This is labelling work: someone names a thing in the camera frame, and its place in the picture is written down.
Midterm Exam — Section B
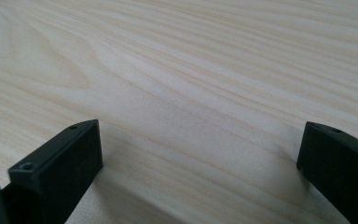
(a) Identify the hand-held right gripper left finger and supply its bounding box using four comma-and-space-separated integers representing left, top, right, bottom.
0, 119, 104, 224

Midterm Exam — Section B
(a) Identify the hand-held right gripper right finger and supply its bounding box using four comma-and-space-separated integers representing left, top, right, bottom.
296, 121, 358, 224

